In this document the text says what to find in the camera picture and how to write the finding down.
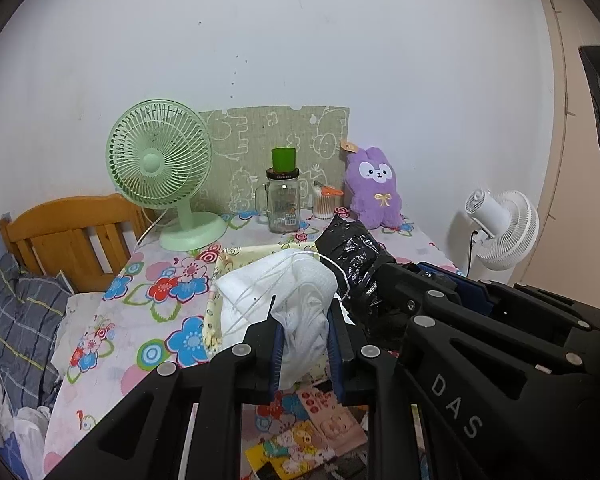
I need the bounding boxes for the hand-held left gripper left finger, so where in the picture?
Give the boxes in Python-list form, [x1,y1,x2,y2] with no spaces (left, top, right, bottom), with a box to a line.
[45,309,285,480]

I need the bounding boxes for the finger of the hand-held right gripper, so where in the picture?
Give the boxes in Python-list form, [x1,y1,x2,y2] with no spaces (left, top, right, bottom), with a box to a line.
[377,262,600,480]
[417,261,600,333]

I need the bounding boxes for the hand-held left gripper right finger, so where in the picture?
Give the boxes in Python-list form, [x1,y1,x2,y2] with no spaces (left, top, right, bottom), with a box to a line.
[329,299,433,480]

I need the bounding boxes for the white plastic bag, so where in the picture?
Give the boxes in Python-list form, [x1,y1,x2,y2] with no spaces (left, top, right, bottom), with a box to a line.
[215,249,339,392]

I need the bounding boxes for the black plastic bag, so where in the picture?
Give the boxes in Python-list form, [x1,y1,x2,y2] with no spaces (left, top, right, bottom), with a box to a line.
[314,216,412,352]

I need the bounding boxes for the yellow printed fabric box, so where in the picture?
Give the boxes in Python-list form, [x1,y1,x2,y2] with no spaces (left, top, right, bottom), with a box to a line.
[205,241,332,392]

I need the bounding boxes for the pink sticker sheet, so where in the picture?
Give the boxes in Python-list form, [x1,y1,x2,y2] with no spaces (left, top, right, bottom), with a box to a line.
[295,384,369,457]

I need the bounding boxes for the white standing fan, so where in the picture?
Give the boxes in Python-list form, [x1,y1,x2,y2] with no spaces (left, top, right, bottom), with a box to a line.
[464,187,540,273]

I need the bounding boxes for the yellow picture book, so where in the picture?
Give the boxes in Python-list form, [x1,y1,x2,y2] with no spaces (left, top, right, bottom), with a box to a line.
[245,420,339,479]

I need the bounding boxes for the purple plush rabbit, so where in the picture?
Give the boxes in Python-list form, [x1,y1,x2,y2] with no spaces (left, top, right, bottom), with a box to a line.
[340,140,405,231]

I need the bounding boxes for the floral tablecloth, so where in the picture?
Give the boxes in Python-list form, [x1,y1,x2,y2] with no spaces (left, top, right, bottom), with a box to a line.
[42,209,466,480]

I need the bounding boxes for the cotton swab container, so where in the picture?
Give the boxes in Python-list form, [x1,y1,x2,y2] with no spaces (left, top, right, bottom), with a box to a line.
[312,182,345,220]

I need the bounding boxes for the glass jar with green lid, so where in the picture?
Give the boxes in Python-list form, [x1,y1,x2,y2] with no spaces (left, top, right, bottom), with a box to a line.
[255,146,301,234]

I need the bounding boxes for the white printed cloth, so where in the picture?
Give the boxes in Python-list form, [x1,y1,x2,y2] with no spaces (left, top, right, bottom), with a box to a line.
[50,290,106,382]

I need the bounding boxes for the green patterned board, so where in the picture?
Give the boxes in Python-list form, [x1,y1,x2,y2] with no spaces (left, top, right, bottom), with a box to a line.
[198,105,351,216]

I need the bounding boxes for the green desk fan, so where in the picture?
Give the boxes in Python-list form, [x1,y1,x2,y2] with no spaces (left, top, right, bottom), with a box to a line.
[105,99,227,252]

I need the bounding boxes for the wooden bed headboard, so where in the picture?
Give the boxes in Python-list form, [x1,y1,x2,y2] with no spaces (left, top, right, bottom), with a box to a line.
[0,194,153,293]

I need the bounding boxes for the grey plaid pillow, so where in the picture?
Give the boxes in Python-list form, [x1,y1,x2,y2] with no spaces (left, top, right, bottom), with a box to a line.
[0,252,73,411]

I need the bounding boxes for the white crumpled bedding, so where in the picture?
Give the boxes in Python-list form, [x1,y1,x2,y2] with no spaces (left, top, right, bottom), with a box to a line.
[0,365,52,466]

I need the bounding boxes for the black fan cable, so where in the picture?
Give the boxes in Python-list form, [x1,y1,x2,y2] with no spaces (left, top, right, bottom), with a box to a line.
[467,230,481,281]

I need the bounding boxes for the beige door frame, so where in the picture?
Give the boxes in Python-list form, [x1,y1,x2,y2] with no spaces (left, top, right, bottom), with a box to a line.
[530,0,600,311]

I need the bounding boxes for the white fan cable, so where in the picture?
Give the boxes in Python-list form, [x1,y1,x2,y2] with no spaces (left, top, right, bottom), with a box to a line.
[132,204,173,262]

